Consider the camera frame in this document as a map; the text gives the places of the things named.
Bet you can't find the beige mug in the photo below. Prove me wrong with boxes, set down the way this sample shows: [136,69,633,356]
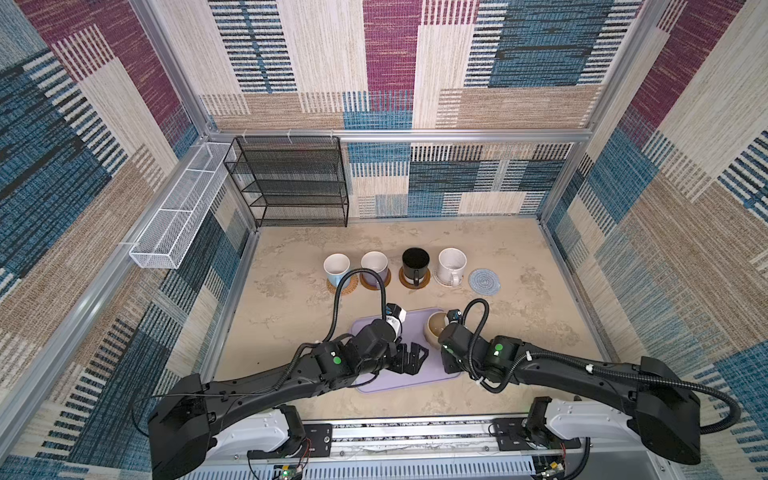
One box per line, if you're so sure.
[424,311,448,350]

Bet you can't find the large brown wooden coaster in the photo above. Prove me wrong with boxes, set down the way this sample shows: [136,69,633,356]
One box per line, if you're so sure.
[398,267,432,290]

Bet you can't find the blue grey woven coaster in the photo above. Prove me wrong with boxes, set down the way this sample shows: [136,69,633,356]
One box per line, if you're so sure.
[469,268,501,296]

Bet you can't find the small brown wooden coaster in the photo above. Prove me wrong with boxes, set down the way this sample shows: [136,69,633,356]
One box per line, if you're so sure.
[360,269,391,291]

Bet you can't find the white multicolour woven coaster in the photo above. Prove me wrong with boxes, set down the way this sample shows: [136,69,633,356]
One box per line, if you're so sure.
[436,271,464,288]

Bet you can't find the woven rattan coaster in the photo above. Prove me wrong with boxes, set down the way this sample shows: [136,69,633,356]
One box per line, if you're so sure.
[326,273,360,296]

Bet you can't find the white mug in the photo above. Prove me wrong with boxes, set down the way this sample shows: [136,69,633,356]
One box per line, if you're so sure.
[437,247,468,274]

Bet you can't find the black mug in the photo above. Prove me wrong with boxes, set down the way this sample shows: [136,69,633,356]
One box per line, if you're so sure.
[402,247,430,282]

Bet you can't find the lavender mug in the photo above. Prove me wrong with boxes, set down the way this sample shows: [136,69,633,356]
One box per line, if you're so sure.
[361,251,389,280]

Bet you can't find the light blue mug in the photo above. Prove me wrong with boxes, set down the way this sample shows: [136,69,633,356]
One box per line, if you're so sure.
[323,253,351,288]

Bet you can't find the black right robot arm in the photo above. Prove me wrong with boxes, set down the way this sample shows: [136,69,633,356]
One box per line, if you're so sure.
[438,322,701,465]

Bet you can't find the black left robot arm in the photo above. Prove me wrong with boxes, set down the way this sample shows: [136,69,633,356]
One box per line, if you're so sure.
[148,319,429,479]

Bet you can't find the lavender plastic tray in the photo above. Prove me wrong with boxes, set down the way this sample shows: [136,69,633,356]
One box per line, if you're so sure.
[357,308,459,394]

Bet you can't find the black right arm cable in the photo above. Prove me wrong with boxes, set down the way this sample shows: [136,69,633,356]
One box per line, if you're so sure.
[461,298,743,480]

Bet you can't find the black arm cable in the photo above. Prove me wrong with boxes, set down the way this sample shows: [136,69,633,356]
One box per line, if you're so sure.
[461,298,743,480]
[281,268,391,385]

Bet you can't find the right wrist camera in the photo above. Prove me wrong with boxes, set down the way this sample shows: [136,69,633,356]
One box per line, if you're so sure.
[446,309,465,325]

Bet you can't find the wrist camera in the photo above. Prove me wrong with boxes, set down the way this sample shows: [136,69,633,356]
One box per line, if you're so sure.
[446,309,465,325]
[385,303,407,339]

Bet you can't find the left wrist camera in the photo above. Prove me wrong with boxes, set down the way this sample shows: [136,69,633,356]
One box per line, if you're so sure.
[385,303,407,339]

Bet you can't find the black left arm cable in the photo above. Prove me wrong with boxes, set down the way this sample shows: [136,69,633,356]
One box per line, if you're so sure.
[281,268,391,385]

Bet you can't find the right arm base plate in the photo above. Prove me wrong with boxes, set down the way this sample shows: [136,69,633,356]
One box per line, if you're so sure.
[488,417,582,452]

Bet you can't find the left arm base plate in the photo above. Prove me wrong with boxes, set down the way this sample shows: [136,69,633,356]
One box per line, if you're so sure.
[247,423,333,460]

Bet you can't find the black wire mesh shelf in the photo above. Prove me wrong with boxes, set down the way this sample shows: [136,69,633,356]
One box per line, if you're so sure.
[224,136,350,228]

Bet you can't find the white wire mesh basket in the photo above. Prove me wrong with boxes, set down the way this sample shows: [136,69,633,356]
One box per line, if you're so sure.
[129,142,230,270]

